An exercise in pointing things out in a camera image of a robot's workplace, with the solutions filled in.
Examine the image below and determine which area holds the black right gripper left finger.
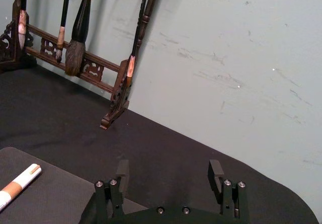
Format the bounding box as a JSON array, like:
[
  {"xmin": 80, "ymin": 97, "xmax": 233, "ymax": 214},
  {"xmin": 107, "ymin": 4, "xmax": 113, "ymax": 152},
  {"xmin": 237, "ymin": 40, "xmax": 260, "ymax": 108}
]
[{"xmin": 94, "ymin": 159, "xmax": 130, "ymax": 221}]

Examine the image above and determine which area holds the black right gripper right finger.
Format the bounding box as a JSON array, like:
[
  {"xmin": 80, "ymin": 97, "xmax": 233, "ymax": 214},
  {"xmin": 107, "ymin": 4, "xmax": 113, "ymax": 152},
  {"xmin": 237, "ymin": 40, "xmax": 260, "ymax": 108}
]
[{"xmin": 207, "ymin": 159, "xmax": 250, "ymax": 220}]

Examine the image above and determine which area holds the dark grey felt mat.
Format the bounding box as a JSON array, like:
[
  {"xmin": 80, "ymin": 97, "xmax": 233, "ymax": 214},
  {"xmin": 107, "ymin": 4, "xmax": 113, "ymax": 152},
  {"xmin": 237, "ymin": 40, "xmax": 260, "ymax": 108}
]
[{"xmin": 0, "ymin": 146, "xmax": 149, "ymax": 224}]

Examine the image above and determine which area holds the black table cloth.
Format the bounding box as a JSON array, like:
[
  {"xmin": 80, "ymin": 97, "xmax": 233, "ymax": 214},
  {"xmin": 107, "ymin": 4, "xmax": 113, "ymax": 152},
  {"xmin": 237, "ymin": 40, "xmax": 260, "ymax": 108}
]
[{"xmin": 0, "ymin": 65, "xmax": 320, "ymax": 224}]

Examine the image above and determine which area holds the thin brush with pink ferrule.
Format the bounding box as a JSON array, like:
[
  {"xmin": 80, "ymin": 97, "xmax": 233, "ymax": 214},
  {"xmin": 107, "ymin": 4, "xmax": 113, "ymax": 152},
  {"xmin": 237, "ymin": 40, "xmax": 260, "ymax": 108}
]
[{"xmin": 125, "ymin": 0, "xmax": 150, "ymax": 88}]

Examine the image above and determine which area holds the dark carved wooden brush rack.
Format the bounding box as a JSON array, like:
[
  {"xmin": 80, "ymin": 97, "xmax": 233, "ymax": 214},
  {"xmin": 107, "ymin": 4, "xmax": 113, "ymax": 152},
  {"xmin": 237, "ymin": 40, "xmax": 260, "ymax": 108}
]
[{"xmin": 0, "ymin": 0, "xmax": 162, "ymax": 130}]

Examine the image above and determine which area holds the large brush with brown bristles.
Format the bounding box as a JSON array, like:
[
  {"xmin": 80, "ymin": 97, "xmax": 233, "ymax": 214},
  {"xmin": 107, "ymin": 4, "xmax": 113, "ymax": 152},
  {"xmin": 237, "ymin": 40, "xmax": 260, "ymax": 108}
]
[{"xmin": 64, "ymin": 0, "xmax": 96, "ymax": 77}]

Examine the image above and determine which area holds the thin brush with tan ferrule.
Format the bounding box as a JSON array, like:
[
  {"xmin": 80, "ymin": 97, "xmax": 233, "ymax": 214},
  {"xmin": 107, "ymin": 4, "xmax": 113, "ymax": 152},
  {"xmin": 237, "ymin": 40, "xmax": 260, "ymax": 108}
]
[{"xmin": 55, "ymin": 0, "xmax": 72, "ymax": 64}]

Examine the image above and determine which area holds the brush with white pink tip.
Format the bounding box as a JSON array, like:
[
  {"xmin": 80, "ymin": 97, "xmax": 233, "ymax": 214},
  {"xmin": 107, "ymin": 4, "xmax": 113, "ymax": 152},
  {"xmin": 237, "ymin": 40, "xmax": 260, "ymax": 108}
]
[{"xmin": 16, "ymin": 0, "xmax": 28, "ymax": 50}]

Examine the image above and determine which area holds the white brush handle, brown band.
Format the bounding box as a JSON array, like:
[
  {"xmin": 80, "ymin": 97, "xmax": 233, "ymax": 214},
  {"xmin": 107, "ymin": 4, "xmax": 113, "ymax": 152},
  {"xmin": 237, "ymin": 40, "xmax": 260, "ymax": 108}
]
[{"xmin": 0, "ymin": 163, "xmax": 43, "ymax": 212}]

